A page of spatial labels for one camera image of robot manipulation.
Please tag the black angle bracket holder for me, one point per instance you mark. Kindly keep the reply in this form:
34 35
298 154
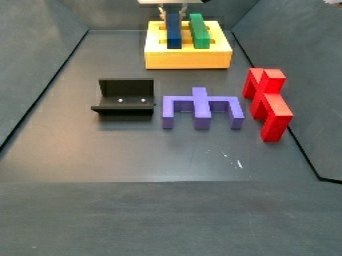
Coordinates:
126 96

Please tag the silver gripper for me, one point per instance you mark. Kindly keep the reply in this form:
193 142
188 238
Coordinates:
161 8

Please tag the blue rectangular bar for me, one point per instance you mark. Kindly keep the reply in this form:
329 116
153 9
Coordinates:
174 32

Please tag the purple branched block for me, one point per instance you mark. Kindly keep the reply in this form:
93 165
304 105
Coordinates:
202 105

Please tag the green rectangular bar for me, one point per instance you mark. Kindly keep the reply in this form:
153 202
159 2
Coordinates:
200 33

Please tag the red branched block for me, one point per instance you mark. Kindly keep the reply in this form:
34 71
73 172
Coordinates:
269 107

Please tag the yellow slotted wooden board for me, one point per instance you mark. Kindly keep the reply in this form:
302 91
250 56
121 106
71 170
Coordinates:
186 58

